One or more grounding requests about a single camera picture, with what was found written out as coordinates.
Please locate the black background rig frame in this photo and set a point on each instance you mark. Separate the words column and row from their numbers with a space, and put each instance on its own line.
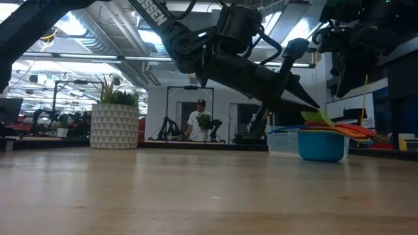
column 190, row 87

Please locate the succulent plant in patterned pot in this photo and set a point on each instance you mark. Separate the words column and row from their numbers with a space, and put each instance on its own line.
column 114, row 127

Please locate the black background robot arm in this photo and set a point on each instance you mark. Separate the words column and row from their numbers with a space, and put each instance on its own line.
column 168, row 130
column 216, row 129

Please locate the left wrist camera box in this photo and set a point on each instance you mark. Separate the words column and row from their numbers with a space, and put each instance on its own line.
column 295, row 48

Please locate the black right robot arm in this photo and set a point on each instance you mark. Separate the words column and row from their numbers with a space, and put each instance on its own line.
column 375, row 23

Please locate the person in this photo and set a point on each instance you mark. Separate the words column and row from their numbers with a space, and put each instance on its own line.
column 196, row 125

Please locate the yellow plastic container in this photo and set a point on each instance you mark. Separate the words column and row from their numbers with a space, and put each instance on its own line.
column 406, row 140

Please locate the red orange parts bin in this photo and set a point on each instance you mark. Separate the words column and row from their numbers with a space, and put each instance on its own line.
column 382, row 146

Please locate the small potted background plant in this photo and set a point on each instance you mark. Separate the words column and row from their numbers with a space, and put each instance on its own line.
column 204, row 122

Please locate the yellow measuring cup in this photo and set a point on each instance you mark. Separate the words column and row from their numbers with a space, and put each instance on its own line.
column 359, row 139

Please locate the orange measuring cup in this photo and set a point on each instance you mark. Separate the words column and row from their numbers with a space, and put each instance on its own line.
column 346, row 132

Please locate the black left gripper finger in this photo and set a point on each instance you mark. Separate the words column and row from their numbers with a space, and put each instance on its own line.
column 290, row 106
column 302, row 93

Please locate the black monitor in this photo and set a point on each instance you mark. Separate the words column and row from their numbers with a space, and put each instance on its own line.
column 11, row 109

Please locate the clear plastic basket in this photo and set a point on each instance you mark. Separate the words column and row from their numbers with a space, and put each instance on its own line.
column 282, row 142

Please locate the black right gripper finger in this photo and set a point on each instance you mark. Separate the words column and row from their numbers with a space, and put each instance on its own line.
column 347, row 83

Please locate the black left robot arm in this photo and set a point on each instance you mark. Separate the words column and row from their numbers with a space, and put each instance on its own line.
column 170, row 29

